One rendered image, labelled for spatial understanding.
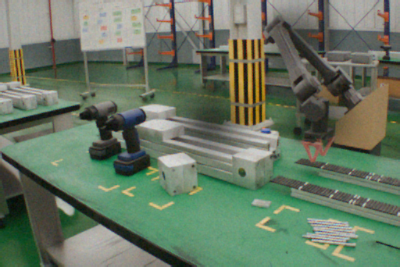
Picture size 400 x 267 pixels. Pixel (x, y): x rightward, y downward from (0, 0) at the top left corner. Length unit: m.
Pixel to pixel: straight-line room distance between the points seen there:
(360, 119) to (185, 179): 0.77
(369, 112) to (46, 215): 1.60
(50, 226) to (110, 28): 5.48
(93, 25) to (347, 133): 6.28
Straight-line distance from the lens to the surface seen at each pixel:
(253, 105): 4.59
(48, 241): 2.07
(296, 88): 1.23
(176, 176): 1.13
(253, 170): 1.14
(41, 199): 1.97
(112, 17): 7.09
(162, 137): 1.39
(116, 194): 1.20
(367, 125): 1.55
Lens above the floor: 1.27
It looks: 16 degrees down
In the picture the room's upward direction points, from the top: 3 degrees counter-clockwise
